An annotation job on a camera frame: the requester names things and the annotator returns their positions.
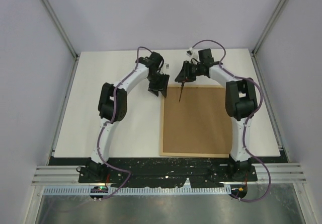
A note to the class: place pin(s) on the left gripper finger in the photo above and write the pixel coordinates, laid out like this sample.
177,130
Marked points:
153,88
162,85

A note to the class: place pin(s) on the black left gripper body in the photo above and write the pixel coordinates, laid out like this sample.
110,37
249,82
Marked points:
157,80

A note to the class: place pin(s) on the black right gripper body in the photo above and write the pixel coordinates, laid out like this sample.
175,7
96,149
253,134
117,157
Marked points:
198,70

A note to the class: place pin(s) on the red handled screwdriver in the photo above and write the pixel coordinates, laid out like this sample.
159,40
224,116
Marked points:
181,90

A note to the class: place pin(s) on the wooden picture frame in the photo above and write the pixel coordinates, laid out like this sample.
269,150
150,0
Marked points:
198,125

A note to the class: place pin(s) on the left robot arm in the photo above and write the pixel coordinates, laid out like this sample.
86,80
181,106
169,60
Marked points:
112,107

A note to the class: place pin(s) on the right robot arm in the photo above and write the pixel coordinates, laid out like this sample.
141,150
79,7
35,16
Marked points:
240,104

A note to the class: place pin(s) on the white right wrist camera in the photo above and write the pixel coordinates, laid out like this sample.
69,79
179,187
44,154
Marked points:
191,53

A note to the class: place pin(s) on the black speckled base plate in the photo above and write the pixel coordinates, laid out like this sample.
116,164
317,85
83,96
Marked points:
160,172

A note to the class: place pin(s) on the right aluminium corner post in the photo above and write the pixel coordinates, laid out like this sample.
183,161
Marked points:
277,11

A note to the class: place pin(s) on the aluminium corner post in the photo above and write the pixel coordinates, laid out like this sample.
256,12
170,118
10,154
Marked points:
277,11
58,25

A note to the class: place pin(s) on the aluminium rail across front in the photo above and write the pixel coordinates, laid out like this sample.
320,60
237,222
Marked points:
67,175

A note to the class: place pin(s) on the white slotted cable duct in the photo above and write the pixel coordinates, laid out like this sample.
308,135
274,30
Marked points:
87,190

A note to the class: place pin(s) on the left aluminium corner post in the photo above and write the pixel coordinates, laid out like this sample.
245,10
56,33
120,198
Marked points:
58,25

